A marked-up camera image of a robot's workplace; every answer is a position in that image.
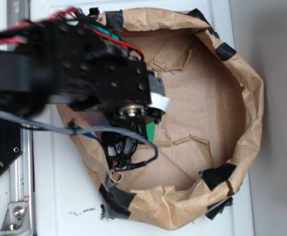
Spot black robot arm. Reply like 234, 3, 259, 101
0, 20, 170, 123

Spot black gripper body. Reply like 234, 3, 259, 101
70, 45, 164, 123

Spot red and black wires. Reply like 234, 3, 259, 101
0, 8, 146, 61

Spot crumpled brown paper liner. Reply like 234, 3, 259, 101
72, 8, 264, 230

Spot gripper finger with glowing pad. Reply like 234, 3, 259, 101
149, 92, 170, 111

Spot grey braided cable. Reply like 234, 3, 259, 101
0, 106, 159, 170

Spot green rectangular block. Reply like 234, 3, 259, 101
138, 122, 156, 143

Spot metal corner bracket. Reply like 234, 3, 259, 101
0, 202, 28, 235

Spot aluminium extrusion rail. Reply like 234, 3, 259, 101
0, 0, 35, 236

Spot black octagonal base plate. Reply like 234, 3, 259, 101
0, 119, 23, 177

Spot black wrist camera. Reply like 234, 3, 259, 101
101, 132, 138, 172

